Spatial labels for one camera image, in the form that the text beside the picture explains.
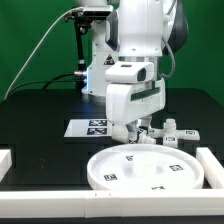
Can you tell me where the white camera cable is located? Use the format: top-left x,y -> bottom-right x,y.
3,6 -> 84,101

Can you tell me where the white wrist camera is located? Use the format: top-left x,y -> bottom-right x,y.
105,61 -> 154,84

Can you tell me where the white frame right rail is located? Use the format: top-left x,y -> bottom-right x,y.
196,147 -> 224,189

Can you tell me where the white cross table base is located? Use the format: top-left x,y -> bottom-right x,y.
148,119 -> 200,148

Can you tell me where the black cable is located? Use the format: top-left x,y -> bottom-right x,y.
5,72 -> 84,100

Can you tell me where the white round table top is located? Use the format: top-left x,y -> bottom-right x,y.
87,144 -> 204,192

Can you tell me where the white marker sheet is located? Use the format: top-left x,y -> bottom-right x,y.
64,119 -> 112,137

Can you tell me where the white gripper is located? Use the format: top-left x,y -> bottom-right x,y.
106,79 -> 165,143

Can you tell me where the white frame rail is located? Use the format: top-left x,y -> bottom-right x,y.
0,189 -> 224,218
196,147 -> 224,189
0,149 -> 12,182

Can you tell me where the white frame front rail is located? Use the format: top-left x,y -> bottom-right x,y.
0,189 -> 224,218

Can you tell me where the white frame left rail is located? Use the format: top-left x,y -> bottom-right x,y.
0,149 -> 12,182

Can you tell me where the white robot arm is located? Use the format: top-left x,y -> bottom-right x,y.
85,0 -> 188,143

